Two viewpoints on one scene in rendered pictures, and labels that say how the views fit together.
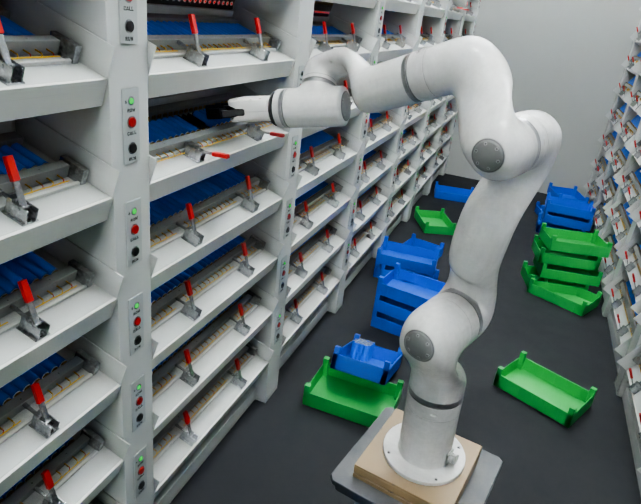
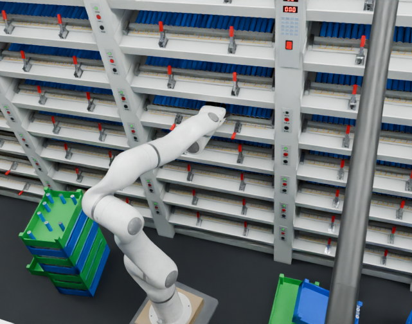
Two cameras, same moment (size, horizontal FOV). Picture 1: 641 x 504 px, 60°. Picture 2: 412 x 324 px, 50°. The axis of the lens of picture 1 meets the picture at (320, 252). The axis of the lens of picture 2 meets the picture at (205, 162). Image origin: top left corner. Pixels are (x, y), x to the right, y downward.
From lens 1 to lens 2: 2.03 m
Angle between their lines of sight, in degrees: 77
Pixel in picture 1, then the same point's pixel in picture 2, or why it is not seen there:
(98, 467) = (139, 191)
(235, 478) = (213, 258)
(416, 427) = not seen: hidden behind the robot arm
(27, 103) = (82, 83)
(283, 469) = (223, 279)
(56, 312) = (113, 137)
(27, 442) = (106, 163)
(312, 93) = not seen: hidden behind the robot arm
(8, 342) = (96, 135)
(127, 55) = (117, 78)
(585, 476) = not seen: outside the picture
